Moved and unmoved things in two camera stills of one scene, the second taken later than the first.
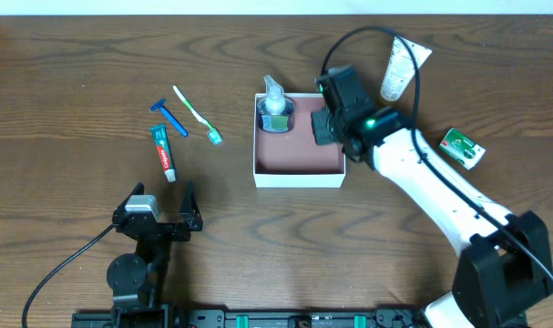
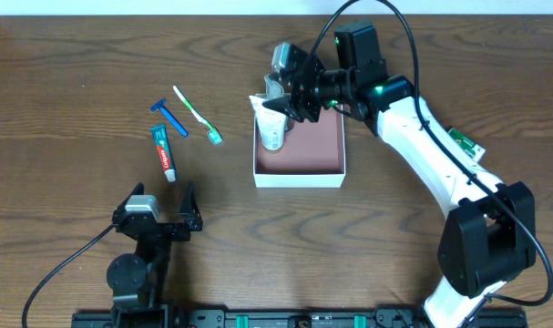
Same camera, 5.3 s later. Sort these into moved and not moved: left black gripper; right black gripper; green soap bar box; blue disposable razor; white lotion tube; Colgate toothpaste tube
Moved: white lotion tube; right black gripper
Not moved: green soap bar box; blue disposable razor; Colgate toothpaste tube; left black gripper
